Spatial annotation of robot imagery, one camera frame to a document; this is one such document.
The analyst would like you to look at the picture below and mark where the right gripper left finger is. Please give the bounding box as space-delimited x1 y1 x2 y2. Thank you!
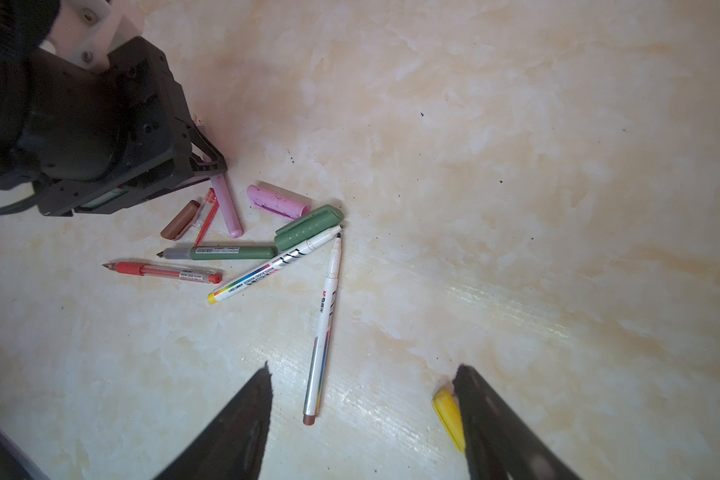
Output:
157 366 273 479

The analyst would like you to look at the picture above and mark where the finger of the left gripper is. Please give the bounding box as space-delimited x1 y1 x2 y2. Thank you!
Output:
185 120 227 180

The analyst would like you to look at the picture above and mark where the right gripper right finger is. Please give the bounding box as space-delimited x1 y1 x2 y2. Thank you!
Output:
453 364 580 480

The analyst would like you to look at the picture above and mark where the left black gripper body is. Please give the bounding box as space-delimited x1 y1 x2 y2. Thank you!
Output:
17 37 194 216

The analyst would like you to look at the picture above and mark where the pink fountain pen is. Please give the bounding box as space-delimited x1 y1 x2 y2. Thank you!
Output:
210 174 243 238

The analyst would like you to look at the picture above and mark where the pink pen cap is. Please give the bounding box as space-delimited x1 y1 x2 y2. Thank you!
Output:
246 185 311 220

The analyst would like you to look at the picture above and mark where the brown pen cap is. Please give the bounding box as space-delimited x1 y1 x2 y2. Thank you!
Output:
160 200 201 241

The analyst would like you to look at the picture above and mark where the white pen brown end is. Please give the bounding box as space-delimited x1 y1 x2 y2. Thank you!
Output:
302 233 343 426

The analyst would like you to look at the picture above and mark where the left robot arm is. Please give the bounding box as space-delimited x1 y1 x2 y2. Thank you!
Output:
0 1 227 217

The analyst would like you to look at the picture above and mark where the clear red pen cap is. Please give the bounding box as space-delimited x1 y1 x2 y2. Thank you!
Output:
192 188 218 246

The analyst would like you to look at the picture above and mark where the yellow pen cap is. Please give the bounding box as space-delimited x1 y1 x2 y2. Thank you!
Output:
431 387 466 453

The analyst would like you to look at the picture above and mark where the green marker pen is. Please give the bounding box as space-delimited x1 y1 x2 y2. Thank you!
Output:
157 246 277 261

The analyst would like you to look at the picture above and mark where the red gel pen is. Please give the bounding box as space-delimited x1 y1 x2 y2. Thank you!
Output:
103 261 223 285

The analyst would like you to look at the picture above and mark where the green pen cap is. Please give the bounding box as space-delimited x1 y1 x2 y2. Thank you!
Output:
274 205 344 252

